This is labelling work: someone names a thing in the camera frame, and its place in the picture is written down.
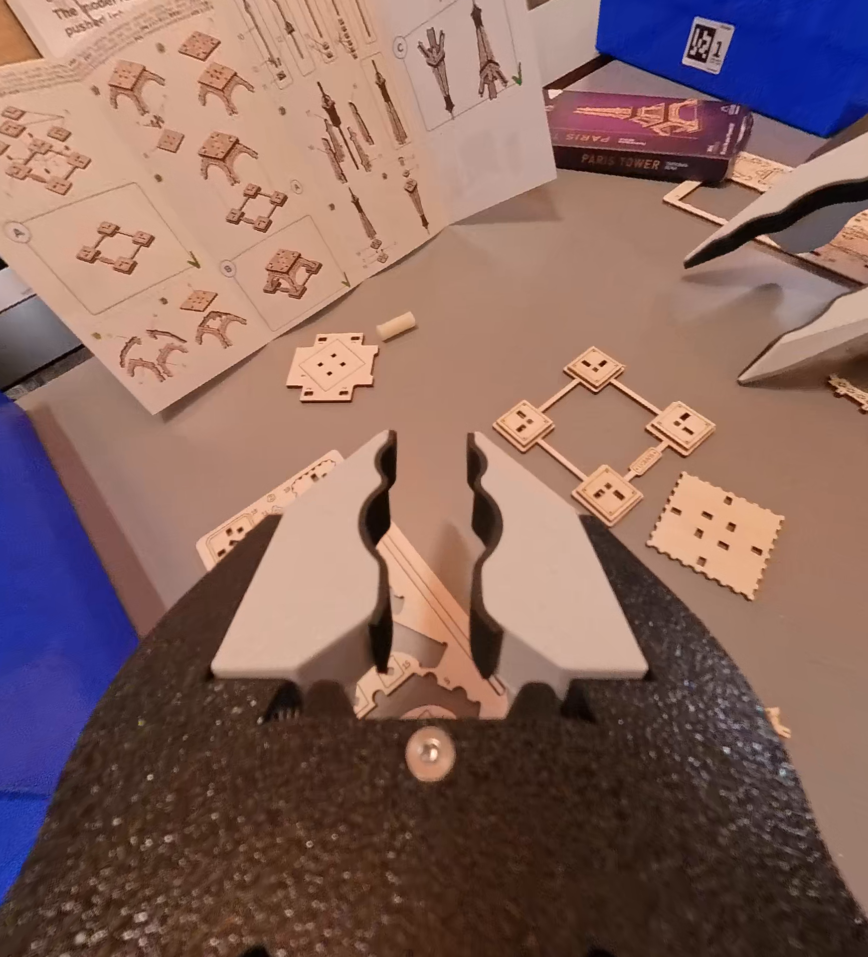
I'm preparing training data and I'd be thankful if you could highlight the empty wooden frame sheet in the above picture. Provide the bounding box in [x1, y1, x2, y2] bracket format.
[663, 153, 868, 289]

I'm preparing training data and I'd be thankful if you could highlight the grey desk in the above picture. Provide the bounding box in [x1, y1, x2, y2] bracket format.
[15, 90, 868, 957]

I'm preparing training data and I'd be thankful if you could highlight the serrated square wooden plate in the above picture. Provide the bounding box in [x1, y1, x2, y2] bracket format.
[647, 471, 785, 603]

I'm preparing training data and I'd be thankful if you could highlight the cross-shaped wooden plate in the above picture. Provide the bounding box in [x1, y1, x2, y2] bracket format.
[286, 332, 379, 403]

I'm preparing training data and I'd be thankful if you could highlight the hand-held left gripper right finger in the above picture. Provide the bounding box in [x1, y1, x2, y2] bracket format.
[468, 431, 649, 694]

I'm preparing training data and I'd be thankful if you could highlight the blue tagged storage bin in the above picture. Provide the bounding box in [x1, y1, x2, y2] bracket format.
[596, 0, 868, 139]

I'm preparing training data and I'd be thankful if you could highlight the white marker sticker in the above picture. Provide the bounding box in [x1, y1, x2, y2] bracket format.
[682, 16, 736, 75]

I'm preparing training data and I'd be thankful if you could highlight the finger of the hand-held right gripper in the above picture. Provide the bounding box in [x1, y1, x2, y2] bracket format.
[683, 118, 868, 269]
[736, 256, 868, 386]

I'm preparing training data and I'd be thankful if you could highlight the dark purple product box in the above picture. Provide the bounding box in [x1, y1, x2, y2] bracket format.
[544, 88, 755, 185]

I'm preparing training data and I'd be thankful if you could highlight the wooden parts sheet with arches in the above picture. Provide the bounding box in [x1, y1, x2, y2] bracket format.
[196, 449, 513, 722]

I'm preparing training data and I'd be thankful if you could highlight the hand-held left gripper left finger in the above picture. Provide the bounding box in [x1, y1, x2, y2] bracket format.
[211, 430, 399, 685]

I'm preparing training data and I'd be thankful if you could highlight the folded paper instruction sheet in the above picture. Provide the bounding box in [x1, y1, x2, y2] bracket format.
[0, 0, 559, 417]

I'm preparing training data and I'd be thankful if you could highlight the wooden four-square base frame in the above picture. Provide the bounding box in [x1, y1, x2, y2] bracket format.
[492, 345, 717, 528]

